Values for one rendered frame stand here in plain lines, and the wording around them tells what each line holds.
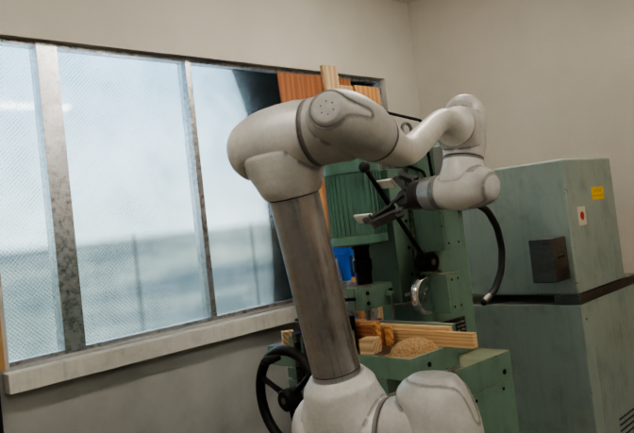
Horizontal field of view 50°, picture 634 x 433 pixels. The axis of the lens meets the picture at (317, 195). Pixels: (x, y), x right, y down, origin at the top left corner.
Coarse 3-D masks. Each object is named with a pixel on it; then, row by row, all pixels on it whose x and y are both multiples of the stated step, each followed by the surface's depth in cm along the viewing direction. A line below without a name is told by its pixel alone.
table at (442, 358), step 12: (384, 348) 194; (444, 348) 187; (456, 348) 190; (288, 360) 213; (360, 360) 190; (372, 360) 187; (384, 360) 183; (396, 360) 180; (408, 360) 177; (420, 360) 179; (432, 360) 183; (444, 360) 186; (456, 360) 190; (288, 372) 198; (384, 372) 184; (396, 372) 180; (408, 372) 177
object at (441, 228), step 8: (424, 216) 213; (432, 216) 211; (440, 216) 208; (448, 216) 210; (456, 216) 213; (424, 224) 213; (432, 224) 211; (440, 224) 209; (448, 224) 210; (456, 224) 213; (424, 232) 213; (432, 232) 211; (440, 232) 209; (448, 232) 210; (456, 232) 212; (424, 240) 214; (432, 240) 211; (440, 240) 209; (448, 240) 209; (456, 240) 212; (432, 248) 211; (440, 248) 209; (448, 248) 209
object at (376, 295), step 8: (352, 288) 207; (360, 288) 204; (368, 288) 206; (376, 288) 208; (384, 288) 211; (352, 296) 207; (360, 296) 204; (368, 296) 205; (376, 296) 208; (384, 296) 210; (352, 304) 207; (360, 304) 205; (368, 304) 205; (376, 304) 208; (384, 304) 210; (368, 312) 209
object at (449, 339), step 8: (392, 328) 202; (400, 328) 201; (400, 336) 199; (408, 336) 197; (416, 336) 195; (424, 336) 193; (432, 336) 190; (440, 336) 189; (448, 336) 186; (456, 336) 185; (464, 336) 183; (472, 336) 181; (440, 344) 189; (448, 344) 187; (456, 344) 185; (464, 344) 183; (472, 344) 181
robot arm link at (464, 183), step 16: (448, 160) 170; (464, 160) 167; (480, 160) 169; (448, 176) 168; (464, 176) 165; (480, 176) 163; (496, 176) 165; (432, 192) 172; (448, 192) 168; (464, 192) 165; (480, 192) 163; (496, 192) 165; (448, 208) 172; (464, 208) 169
